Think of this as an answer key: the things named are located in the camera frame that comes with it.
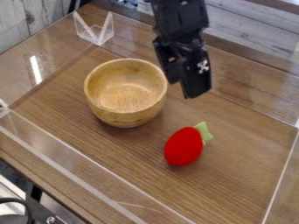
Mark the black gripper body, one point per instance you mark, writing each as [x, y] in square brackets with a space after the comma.
[180, 21]

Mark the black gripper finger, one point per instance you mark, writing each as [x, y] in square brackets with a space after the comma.
[196, 73]
[168, 56]

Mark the wooden bowl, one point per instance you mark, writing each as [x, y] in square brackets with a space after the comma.
[126, 92]

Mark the black table clamp bracket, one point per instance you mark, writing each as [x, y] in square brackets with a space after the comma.
[42, 214]

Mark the clear acrylic tray wall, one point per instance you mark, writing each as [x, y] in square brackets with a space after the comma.
[91, 190]

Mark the red plush strawberry toy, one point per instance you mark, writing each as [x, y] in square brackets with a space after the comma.
[184, 145]

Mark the clear acrylic corner bracket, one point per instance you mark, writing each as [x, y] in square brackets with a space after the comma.
[95, 34]

